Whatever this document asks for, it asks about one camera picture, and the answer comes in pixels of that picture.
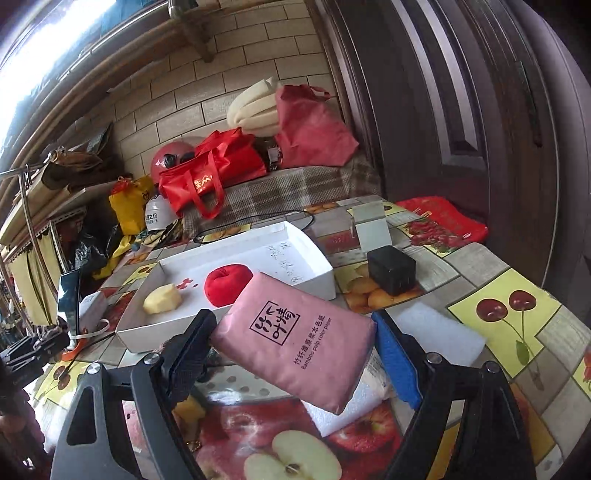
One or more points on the red plush apple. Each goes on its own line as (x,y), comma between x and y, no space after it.
(228,285)

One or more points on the metal shelf rack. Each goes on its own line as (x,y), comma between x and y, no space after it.
(32,217)

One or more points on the red printed cushion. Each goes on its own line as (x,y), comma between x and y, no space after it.
(438,226)

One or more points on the white power bank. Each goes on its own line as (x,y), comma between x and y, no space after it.
(92,307)

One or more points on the white foam sheet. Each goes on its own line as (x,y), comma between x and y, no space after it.
(341,410)
(434,330)

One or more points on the white cardboard tray box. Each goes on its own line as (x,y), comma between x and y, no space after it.
(258,251)

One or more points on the red cloth bag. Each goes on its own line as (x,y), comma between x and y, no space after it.
(309,129)

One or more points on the fruit print tablecloth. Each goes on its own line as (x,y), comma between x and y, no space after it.
(503,323)

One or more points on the pink helmet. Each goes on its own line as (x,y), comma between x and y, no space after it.
(166,157)

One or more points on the dark wooden door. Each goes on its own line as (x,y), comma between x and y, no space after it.
(438,115)

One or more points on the yellow plastic bag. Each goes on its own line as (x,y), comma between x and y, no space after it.
(129,205)

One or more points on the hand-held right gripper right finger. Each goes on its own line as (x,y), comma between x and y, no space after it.
(397,360)

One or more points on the pink tissue pack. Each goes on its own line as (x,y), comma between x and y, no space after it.
(295,341)

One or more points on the cream rolled foam bundle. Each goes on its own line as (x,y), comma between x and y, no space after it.
(251,108)

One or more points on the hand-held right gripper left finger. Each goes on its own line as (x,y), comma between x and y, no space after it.
(194,350)

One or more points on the white helmet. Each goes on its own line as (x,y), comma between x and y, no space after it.
(159,214)

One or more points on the small yellow foam piece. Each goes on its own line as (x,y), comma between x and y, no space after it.
(161,299)

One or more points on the black charger box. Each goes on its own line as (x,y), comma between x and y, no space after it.
(392,270)

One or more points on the plaid blanket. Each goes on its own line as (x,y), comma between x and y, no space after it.
(286,189)

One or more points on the brown bag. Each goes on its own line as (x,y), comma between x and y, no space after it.
(74,168)

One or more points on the smartphone on stand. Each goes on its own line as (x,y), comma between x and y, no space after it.
(68,300)

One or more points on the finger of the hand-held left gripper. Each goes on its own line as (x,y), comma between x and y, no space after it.
(32,353)

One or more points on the black plastic bag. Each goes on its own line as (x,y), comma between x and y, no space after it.
(94,254)

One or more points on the small white card box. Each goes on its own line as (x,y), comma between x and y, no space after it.
(371,228)

